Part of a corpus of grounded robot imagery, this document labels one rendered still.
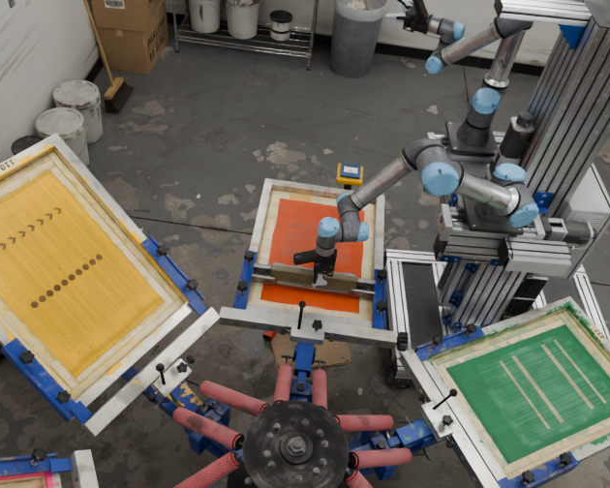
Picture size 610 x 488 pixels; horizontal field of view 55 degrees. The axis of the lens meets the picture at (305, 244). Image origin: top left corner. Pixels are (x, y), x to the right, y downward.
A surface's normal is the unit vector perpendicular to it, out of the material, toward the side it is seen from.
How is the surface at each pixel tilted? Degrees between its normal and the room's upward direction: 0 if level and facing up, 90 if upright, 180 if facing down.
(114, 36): 89
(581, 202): 0
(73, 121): 0
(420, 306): 0
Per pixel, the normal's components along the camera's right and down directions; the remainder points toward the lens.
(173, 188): 0.10, -0.66
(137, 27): -0.04, 0.75
